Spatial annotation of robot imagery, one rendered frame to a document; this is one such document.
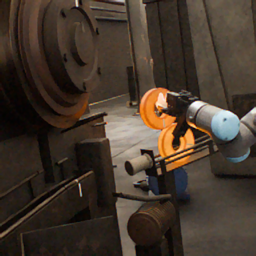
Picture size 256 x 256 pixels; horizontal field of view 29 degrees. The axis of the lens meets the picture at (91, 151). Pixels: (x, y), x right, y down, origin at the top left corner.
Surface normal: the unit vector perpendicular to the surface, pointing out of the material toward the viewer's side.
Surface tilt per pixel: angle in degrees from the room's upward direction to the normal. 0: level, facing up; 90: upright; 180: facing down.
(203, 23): 90
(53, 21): 62
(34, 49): 91
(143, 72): 90
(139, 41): 90
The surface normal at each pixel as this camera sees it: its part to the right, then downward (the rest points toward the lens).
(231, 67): -0.62, 0.22
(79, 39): 0.90, -0.06
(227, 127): 0.46, 0.28
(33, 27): 0.00, -0.13
